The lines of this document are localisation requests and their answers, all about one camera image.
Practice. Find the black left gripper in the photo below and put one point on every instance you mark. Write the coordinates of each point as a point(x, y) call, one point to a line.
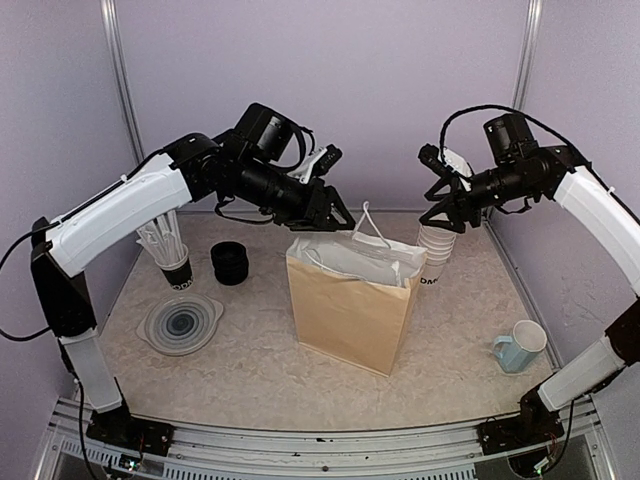
point(334, 224)

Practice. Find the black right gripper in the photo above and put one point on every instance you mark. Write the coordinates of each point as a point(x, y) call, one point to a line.
point(456, 223)

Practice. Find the brown paper takeout bag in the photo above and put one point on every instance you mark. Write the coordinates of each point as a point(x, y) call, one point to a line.
point(344, 296)

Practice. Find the single white straw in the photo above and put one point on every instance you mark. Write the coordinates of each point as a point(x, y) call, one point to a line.
point(397, 267)

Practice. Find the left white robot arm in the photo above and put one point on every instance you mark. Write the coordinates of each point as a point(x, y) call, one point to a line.
point(171, 177)

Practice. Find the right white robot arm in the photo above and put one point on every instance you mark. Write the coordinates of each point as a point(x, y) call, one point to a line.
point(611, 228)

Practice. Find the stack of white paper cups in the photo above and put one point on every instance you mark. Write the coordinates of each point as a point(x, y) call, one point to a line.
point(439, 244)

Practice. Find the stack of black cup lids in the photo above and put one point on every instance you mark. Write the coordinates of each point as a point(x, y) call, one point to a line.
point(230, 262)

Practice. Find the black cup holding straws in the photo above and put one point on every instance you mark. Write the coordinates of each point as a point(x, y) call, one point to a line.
point(179, 275)

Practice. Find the light blue mug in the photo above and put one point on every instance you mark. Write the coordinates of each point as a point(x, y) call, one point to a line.
point(516, 350)

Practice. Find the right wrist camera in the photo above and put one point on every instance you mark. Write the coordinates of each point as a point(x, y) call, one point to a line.
point(447, 165)

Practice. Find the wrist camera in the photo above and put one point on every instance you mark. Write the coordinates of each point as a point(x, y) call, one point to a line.
point(447, 165)
point(317, 164)

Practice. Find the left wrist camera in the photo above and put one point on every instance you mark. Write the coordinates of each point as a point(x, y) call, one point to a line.
point(317, 164)

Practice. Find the right aluminium corner post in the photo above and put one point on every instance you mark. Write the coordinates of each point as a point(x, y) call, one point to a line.
point(527, 53)

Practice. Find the aluminium corner post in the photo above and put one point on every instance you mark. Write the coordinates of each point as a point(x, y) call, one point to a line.
point(113, 38)
point(527, 53)

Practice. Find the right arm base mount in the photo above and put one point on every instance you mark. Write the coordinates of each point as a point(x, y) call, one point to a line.
point(534, 424)

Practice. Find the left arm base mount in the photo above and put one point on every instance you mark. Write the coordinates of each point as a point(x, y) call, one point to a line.
point(118, 427)

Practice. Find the left aluminium corner post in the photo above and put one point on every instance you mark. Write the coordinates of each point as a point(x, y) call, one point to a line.
point(113, 38)

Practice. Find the aluminium front frame rail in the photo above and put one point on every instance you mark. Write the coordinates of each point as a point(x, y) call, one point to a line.
point(446, 451)

